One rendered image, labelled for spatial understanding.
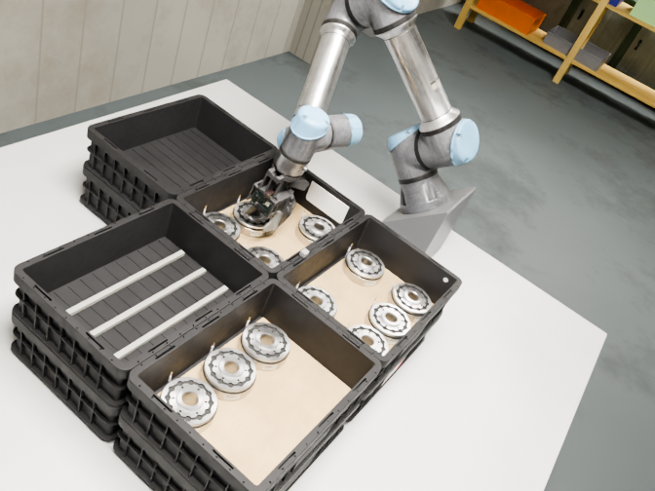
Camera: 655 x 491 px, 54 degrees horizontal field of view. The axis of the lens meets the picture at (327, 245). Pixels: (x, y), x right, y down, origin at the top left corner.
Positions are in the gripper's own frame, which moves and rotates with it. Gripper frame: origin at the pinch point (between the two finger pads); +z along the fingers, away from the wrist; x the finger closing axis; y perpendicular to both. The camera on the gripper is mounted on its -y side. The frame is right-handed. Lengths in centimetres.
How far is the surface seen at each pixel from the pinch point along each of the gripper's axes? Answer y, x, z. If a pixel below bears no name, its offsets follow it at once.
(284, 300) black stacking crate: 21.6, 21.6, -8.1
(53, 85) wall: -64, -151, 85
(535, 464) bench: -9, 86, 5
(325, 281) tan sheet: 0.2, 21.4, -0.3
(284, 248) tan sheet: 0.1, 8.1, 1.2
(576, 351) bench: -58, 82, 6
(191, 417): 53, 28, -4
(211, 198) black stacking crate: 7.6, -11.7, -1.8
